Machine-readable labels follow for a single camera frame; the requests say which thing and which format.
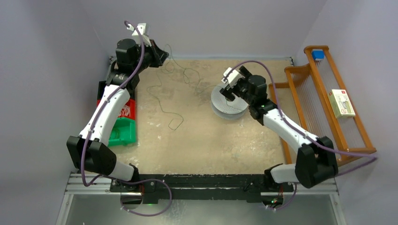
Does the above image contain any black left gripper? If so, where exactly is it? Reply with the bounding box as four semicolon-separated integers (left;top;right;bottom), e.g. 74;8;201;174
132;39;169;74

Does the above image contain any green cable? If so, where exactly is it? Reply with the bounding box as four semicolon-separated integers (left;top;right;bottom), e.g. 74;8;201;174
146;44;218;131

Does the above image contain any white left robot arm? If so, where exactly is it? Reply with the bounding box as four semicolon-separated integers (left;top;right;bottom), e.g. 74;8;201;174
66;38;169;192

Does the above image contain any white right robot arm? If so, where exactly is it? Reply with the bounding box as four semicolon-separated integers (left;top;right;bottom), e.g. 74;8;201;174
220;66;338;191

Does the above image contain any white perforated spool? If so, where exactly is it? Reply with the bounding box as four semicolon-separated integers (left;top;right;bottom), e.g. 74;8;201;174
211;83;248;120

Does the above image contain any red bin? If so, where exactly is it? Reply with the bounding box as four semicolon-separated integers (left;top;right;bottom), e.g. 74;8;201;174
95;98;138;121

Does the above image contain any wooden rack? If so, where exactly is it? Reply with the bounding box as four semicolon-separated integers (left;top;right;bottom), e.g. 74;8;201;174
269;45;377;174

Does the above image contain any blue block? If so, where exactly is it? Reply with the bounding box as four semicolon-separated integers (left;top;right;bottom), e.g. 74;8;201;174
311;49;325;61

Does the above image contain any green bin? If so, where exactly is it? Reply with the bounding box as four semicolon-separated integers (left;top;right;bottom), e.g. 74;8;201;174
108;117;137;147

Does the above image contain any white cardboard box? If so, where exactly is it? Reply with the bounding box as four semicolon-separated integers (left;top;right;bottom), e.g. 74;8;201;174
328;89;356;119

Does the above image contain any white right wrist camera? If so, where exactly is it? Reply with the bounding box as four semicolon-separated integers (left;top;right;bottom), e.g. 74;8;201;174
221;67;243;88

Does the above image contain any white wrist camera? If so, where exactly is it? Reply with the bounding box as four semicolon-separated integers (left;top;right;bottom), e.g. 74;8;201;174
221;67;243;88
125;22;152;47

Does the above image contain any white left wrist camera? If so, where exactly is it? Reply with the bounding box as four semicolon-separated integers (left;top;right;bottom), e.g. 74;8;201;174
125;22;152;47

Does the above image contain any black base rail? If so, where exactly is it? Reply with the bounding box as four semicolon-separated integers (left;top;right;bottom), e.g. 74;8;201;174
110;174;294;204

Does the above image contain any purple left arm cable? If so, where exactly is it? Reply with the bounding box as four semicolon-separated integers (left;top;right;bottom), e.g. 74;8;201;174
80;20;173;218

